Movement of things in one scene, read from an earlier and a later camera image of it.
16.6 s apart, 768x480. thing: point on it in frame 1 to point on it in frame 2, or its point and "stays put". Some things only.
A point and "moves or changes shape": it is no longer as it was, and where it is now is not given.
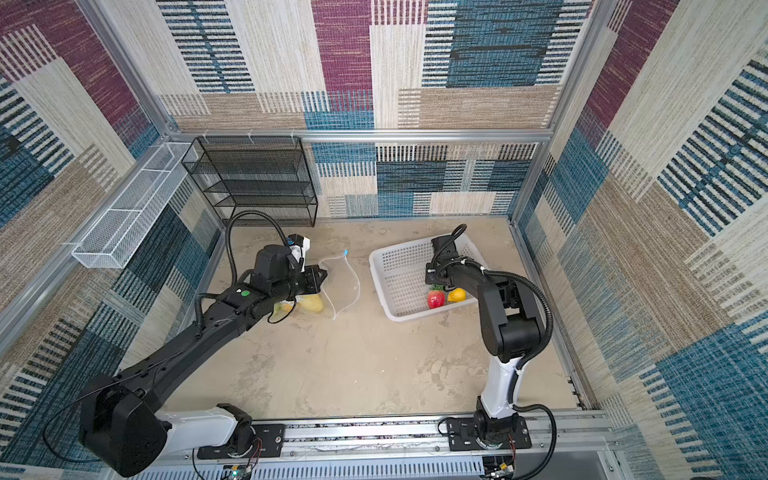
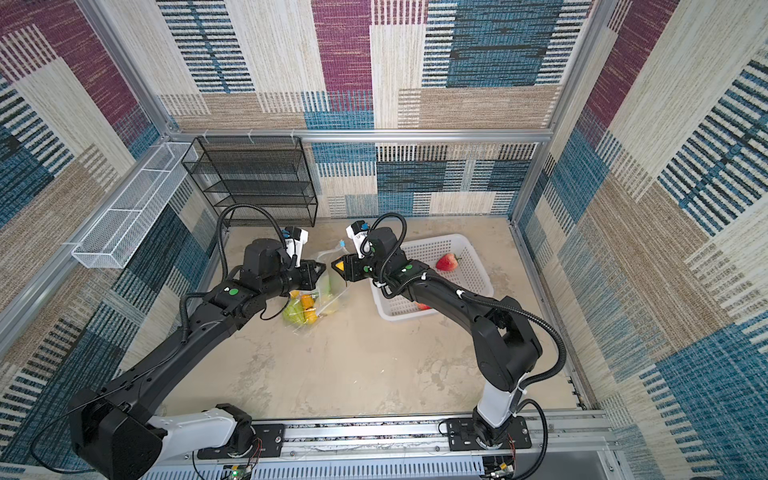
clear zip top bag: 341,288 moves or changes shape
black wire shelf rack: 255,181 stays put
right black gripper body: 431,274 to 359,268
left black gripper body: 299,284 stays put
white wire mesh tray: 118,234 stays put
